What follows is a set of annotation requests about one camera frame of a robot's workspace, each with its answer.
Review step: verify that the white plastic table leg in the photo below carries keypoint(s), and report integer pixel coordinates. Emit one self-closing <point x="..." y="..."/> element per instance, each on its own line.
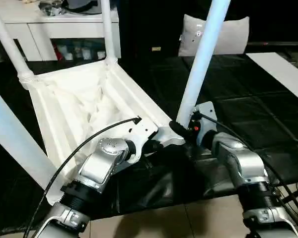
<point x="10" y="42"/>
<point x="12" y="129"/>
<point x="201" y="62"/>
<point x="108" y="29"/>

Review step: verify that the white plastic table top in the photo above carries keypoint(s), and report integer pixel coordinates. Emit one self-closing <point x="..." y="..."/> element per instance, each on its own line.
<point x="64" y="99"/>

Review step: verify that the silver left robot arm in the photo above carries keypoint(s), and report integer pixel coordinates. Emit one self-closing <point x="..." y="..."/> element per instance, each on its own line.
<point x="99" y="163"/>

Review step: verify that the black table mat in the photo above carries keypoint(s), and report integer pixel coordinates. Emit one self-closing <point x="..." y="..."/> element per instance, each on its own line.
<point x="250" y="99"/>

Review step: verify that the grey cushion with metal fittings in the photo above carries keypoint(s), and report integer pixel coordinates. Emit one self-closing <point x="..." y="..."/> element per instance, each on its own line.
<point x="233" y="37"/>

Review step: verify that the white flat board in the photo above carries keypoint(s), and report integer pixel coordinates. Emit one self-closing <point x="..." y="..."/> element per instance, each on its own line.
<point x="280" y="67"/>

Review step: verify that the black metal table leg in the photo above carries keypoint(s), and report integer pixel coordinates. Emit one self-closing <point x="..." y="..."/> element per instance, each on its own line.
<point x="296" y="197"/>

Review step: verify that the black bar with red light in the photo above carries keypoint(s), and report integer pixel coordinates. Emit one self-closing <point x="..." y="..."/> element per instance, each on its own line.
<point x="283" y="44"/>

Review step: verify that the white glass-door cabinet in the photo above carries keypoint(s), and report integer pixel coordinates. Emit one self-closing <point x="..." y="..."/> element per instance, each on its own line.
<point x="39" y="29"/>

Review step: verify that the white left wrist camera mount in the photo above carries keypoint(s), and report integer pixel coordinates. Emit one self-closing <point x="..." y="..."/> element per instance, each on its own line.
<point x="141" y="131"/>

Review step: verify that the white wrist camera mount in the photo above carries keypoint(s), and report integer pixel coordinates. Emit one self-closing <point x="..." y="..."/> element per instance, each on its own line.
<point x="206" y="111"/>
<point x="141" y="131"/>

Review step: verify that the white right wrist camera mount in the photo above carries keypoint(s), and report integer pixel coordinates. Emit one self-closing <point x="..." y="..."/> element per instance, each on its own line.
<point x="206" y="111"/>

